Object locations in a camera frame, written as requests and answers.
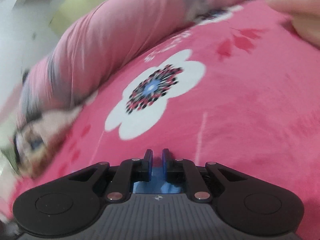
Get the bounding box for folded cream cloth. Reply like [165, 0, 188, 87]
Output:
[264, 0, 320, 47]

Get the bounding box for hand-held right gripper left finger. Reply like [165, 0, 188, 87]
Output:
[69, 149, 153, 202]

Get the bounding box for pink grey duvet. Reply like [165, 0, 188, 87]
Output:
[17, 0, 266, 121]

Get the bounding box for blue t-shirt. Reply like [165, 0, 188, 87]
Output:
[132, 165, 187, 195]

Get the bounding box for checked knit sweater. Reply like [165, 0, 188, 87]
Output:
[12, 105, 86, 178]

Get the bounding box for pink floral blanket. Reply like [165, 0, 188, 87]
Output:
[0, 0, 320, 231]

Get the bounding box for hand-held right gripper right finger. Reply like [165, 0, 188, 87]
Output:
[162, 149, 247, 202]

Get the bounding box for blue jeans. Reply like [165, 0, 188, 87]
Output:
[29, 137, 47, 151]

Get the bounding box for pale green wardrobe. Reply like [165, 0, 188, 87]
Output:
[48, 0, 101, 35]

